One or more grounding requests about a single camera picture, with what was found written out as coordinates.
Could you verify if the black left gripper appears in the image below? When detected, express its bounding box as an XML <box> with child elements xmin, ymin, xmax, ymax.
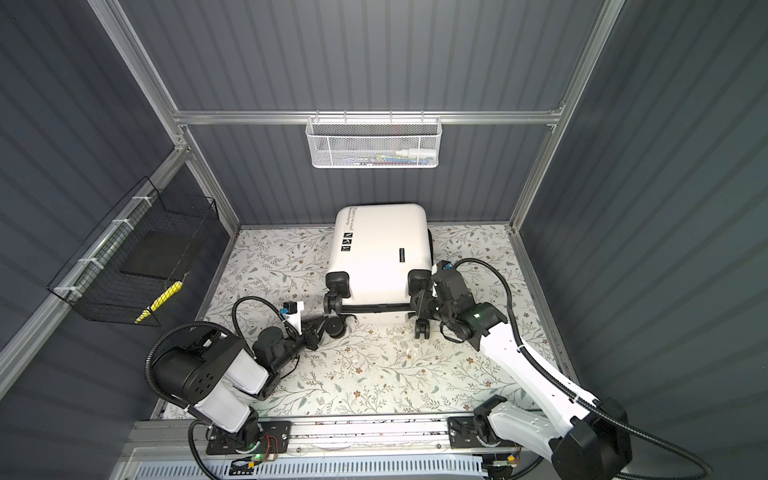
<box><xmin>272</xmin><ymin>314</ymin><xmax>327</xmax><ymax>376</ymax></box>

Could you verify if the white black suitcase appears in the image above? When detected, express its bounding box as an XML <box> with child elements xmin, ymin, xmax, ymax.
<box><xmin>323</xmin><ymin>203</ymin><xmax>433</xmax><ymax>325</ymax></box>

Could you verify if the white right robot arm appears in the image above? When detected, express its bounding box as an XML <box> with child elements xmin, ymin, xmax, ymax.
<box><xmin>414</xmin><ymin>260</ymin><xmax>714</xmax><ymax>479</ymax></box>

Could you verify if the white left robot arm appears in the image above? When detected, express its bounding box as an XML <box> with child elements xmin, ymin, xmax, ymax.
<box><xmin>144</xmin><ymin>296</ymin><xmax>332</xmax><ymax>454</ymax></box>

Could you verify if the yellow black striped tape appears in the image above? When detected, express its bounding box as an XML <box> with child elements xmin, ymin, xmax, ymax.
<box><xmin>134</xmin><ymin>281</ymin><xmax>183</xmax><ymax>324</ymax></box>

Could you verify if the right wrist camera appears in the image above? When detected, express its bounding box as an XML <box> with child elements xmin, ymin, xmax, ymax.
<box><xmin>432</xmin><ymin>260</ymin><xmax>470</xmax><ymax>303</ymax></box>

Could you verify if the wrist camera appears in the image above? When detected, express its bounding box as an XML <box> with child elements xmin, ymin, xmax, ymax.
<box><xmin>264</xmin><ymin>301</ymin><xmax>305</xmax><ymax>357</ymax></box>
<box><xmin>432</xmin><ymin>260</ymin><xmax>470</xmax><ymax>303</ymax></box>

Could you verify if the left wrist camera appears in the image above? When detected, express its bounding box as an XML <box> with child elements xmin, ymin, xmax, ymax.
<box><xmin>264</xmin><ymin>301</ymin><xmax>305</xmax><ymax>357</ymax></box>

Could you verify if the white perforated cable duct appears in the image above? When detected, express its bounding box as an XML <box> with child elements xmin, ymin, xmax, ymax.
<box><xmin>131</xmin><ymin>454</ymin><xmax>487</xmax><ymax>480</ymax></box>

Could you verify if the white wire mesh basket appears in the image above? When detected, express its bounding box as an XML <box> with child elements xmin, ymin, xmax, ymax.
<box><xmin>305</xmin><ymin>115</ymin><xmax>443</xmax><ymax>169</ymax></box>

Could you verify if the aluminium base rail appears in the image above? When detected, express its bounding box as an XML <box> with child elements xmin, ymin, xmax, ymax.
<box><xmin>131</xmin><ymin>411</ymin><xmax>607</xmax><ymax>457</ymax></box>

